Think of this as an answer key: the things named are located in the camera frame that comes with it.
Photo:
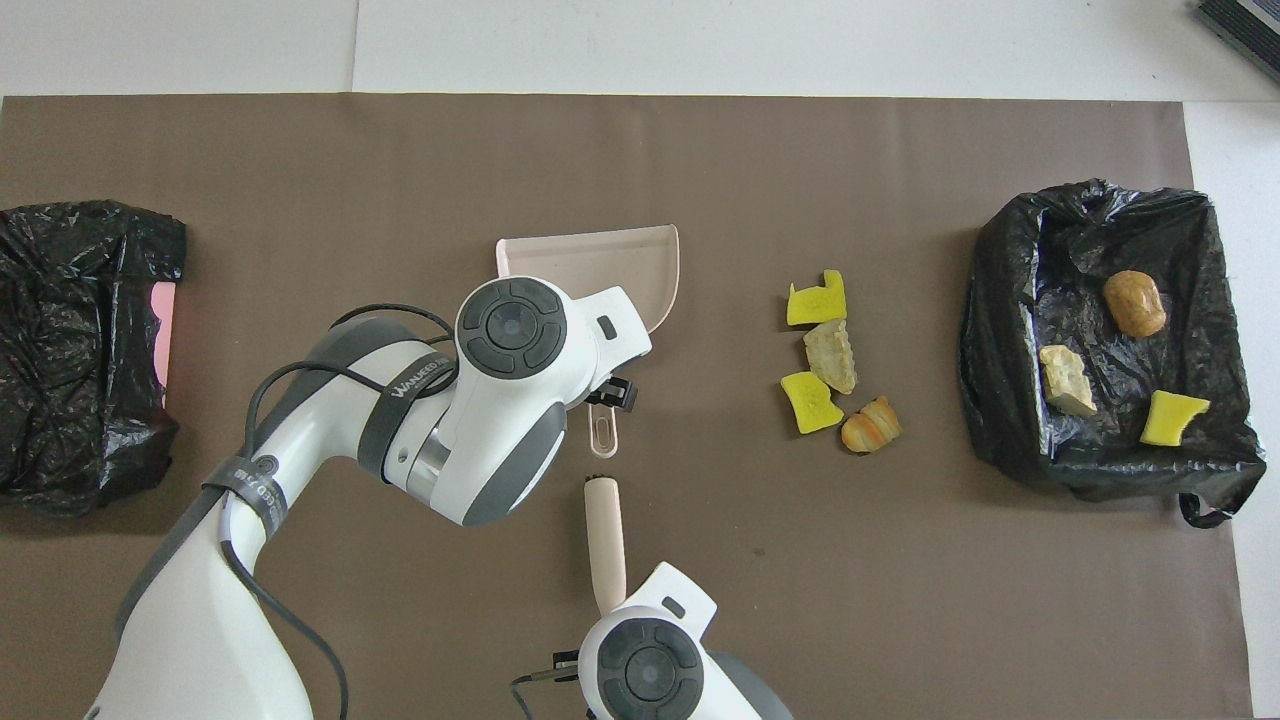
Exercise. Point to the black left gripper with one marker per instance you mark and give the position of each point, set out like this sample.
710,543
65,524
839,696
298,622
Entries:
612,393

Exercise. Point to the pale pink plastic dustpan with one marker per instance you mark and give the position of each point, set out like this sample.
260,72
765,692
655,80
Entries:
600,260

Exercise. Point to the pale pink hand brush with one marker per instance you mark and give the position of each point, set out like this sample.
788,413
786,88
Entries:
605,540

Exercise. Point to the yellow sponge square piece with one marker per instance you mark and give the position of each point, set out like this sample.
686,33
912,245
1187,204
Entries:
810,402

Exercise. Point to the yellow sponge piece with notch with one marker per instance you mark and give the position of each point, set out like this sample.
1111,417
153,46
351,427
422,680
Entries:
815,305

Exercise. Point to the pale beige rock-like chunk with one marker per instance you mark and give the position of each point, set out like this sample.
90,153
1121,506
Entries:
832,358

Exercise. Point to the orange striped croissant toy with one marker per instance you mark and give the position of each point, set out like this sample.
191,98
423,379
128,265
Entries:
870,427

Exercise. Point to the tan striped croissant toy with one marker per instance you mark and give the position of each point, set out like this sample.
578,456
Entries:
1066,382

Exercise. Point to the brown potato-shaped bread toy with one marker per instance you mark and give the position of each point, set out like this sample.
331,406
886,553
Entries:
1135,305

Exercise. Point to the yellow sponge wedge piece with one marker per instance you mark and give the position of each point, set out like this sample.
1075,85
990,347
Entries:
1172,420

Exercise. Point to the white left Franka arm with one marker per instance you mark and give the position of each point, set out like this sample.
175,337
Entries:
200,620

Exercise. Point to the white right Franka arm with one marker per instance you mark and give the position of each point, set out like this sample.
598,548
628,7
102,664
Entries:
650,660

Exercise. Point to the bin lined with black bag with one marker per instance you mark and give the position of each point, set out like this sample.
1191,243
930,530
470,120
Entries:
1010,300

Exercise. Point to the pink bin with black bag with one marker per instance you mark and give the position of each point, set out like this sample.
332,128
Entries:
80,440

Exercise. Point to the brown paper table mat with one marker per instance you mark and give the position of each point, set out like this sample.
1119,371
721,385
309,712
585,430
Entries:
800,600

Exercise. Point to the dark grey ribbed device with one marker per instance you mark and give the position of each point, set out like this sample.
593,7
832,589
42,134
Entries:
1245,25

